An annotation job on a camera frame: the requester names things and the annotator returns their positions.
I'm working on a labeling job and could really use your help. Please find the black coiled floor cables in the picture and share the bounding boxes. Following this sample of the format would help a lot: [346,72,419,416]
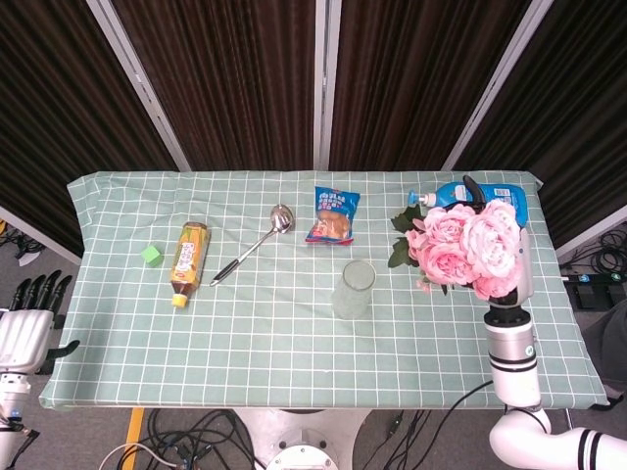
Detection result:
[557,227,627,275]

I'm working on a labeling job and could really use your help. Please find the clear glass cup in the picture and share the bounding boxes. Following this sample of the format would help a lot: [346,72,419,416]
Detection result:
[331,259,377,320]

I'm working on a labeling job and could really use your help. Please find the blue pump detergent bottle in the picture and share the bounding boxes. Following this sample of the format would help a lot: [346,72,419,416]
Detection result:
[407,180,529,229]

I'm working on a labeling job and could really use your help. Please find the white floor cable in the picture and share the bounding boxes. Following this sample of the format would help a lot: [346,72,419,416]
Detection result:
[100,442,181,470]

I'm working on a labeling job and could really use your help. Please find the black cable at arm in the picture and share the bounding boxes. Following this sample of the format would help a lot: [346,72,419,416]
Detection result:
[438,379,495,423]

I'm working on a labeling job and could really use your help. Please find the steel ladle black handle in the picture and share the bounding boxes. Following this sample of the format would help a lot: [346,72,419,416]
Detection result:
[209,204,296,288]

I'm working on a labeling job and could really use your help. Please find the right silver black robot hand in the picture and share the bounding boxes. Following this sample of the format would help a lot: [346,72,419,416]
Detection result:
[462,174,536,310]

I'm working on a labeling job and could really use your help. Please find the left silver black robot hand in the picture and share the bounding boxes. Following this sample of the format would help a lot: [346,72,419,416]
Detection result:
[0,268,81,377]

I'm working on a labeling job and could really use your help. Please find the dark grey fabric object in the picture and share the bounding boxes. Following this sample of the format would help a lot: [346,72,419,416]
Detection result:
[581,298,627,391]

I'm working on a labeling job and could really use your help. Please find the pink artificial flower bouquet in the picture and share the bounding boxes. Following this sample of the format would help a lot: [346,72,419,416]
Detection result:
[387,198,523,303]

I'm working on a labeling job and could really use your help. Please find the blue snack bread bag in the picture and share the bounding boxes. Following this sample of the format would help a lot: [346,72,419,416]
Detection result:
[304,184,362,246]

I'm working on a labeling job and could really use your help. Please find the yellow label tea bottle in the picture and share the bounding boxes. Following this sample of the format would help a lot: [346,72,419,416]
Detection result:
[169,220,212,308]

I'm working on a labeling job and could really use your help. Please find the dark curtain partition panel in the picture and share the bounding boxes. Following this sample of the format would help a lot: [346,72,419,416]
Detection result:
[86,0,328,172]
[0,0,191,268]
[443,0,627,259]
[325,0,555,172]

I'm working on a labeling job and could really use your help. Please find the black floor cable bundle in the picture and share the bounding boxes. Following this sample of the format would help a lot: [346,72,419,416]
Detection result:
[144,408,259,470]

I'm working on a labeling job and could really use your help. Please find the green white checked tablecloth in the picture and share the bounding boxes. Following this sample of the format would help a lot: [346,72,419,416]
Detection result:
[38,169,611,411]

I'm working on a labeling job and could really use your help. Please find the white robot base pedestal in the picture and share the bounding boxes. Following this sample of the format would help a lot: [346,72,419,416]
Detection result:
[234,408,369,470]

